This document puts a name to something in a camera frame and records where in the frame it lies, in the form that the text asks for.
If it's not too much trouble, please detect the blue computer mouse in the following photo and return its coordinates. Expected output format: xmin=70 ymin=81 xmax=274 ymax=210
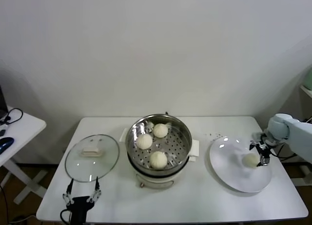
xmin=0 ymin=136 xmax=15 ymax=155

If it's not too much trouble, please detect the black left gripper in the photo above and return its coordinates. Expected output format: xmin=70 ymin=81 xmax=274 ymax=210
xmin=62 ymin=176 xmax=102 ymax=225

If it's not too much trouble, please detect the white side table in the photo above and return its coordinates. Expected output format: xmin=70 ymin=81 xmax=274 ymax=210
xmin=0 ymin=105 xmax=47 ymax=205

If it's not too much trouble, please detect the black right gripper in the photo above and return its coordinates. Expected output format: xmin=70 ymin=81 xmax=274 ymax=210
xmin=249 ymin=134 xmax=272 ymax=167

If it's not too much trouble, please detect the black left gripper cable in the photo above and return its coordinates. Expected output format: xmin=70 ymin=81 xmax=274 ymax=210
xmin=60 ymin=208 xmax=73 ymax=225

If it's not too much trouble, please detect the large white plate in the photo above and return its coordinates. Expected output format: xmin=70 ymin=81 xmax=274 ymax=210
xmin=209 ymin=136 xmax=273 ymax=193

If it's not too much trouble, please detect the white side shelf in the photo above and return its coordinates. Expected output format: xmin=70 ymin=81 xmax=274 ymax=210
xmin=299 ymin=84 xmax=312 ymax=99

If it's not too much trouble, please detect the stainless steel steamer basket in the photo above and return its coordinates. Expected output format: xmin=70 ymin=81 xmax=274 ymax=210
xmin=126 ymin=114 xmax=193 ymax=172

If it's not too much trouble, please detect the black laptop screen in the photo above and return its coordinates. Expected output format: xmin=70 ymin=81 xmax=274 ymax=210
xmin=0 ymin=84 xmax=9 ymax=120

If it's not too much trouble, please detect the white steamed baozi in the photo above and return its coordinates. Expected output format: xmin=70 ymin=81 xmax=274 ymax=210
xmin=153 ymin=123 xmax=169 ymax=139
xmin=136 ymin=133 xmax=154 ymax=150
xmin=149 ymin=151 xmax=168 ymax=170
xmin=242 ymin=153 xmax=259 ymax=168

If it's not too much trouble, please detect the round glass pot lid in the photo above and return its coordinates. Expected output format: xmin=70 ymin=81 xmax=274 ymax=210
xmin=64 ymin=134 xmax=120 ymax=183

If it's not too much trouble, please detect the black looped desk cable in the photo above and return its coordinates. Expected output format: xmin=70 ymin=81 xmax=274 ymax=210
xmin=0 ymin=107 xmax=24 ymax=125

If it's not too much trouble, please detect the cream electric cooker base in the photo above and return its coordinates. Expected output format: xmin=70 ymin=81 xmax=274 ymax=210
xmin=118 ymin=127 xmax=203 ymax=189

